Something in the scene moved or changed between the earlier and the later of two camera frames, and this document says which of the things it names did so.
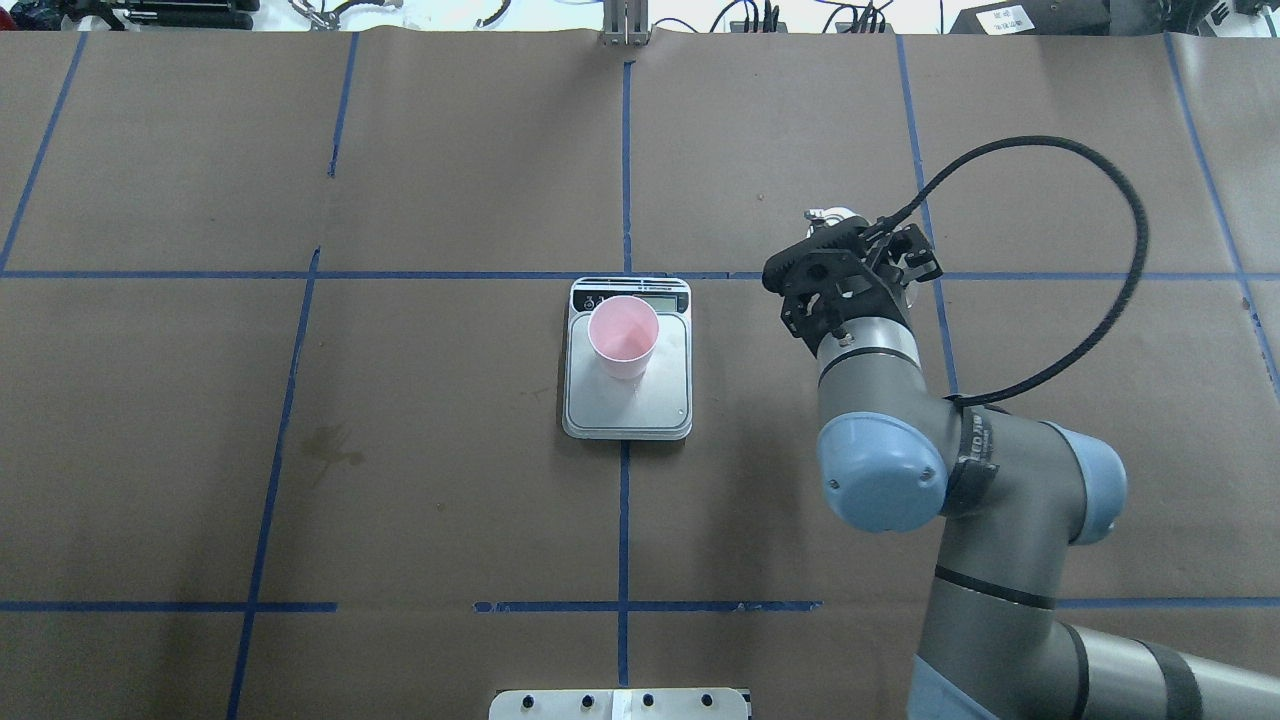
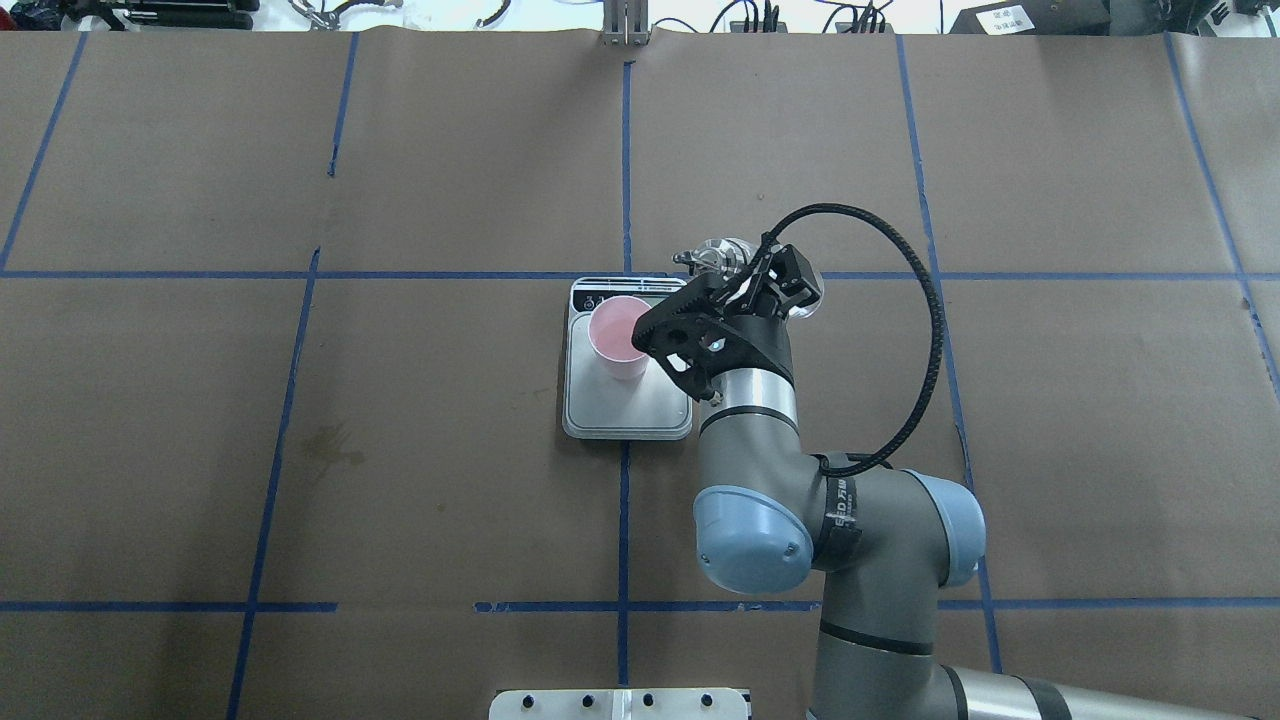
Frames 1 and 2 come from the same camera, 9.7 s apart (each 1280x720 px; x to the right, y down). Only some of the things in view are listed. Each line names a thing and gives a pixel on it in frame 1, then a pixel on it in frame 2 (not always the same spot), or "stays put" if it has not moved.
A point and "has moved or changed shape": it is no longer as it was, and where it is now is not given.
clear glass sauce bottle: (832, 215) has moved or changed shape
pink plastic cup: (623, 332) stays put
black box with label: (1036, 18) stays put
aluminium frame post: (625, 24) stays put
